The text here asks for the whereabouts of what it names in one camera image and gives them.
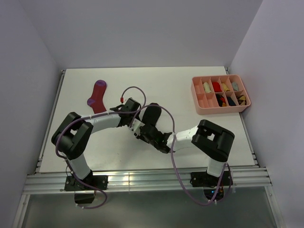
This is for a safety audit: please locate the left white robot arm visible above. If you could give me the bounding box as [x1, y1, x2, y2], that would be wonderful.
[51, 98, 141, 190]

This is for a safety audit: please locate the yellow rolled sock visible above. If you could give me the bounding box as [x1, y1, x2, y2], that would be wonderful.
[222, 83, 230, 92]

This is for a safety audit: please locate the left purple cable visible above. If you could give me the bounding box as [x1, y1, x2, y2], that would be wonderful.
[55, 85, 147, 209]

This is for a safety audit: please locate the argyle rolled sock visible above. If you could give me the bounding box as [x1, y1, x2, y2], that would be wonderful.
[237, 95, 247, 106]

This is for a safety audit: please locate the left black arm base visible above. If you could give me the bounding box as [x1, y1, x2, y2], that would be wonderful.
[64, 174, 108, 209]

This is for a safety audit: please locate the red rolled sock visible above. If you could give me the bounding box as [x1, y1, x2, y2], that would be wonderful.
[212, 82, 222, 92]

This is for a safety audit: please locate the grey rolled sock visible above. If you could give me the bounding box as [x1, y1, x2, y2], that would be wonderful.
[231, 82, 239, 91]

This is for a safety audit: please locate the pink divided organizer box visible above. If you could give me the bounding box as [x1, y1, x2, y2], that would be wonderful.
[191, 75, 251, 115]

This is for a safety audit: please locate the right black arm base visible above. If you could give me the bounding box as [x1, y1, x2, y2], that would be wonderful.
[190, 171, 233, 201]

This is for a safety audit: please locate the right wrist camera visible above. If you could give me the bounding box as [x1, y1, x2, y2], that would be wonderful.
[129, 119, 144, 135]

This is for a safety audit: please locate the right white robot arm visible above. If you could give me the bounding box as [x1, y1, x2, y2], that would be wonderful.
[130, 119, 235, 185]

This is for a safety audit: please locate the navy rolled sock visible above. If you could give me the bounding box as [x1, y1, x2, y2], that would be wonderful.
[227, 96, 237, 106]

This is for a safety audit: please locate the maroon purple orange sock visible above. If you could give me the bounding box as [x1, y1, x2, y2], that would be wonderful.
[87, 80, 107, 114]

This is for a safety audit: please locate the black orange rolled sock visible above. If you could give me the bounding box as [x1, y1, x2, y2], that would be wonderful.
[216, 94, 227, 107]

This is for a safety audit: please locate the aluminium frame rail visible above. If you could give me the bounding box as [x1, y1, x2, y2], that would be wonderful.
[22, 166, 272, 195]

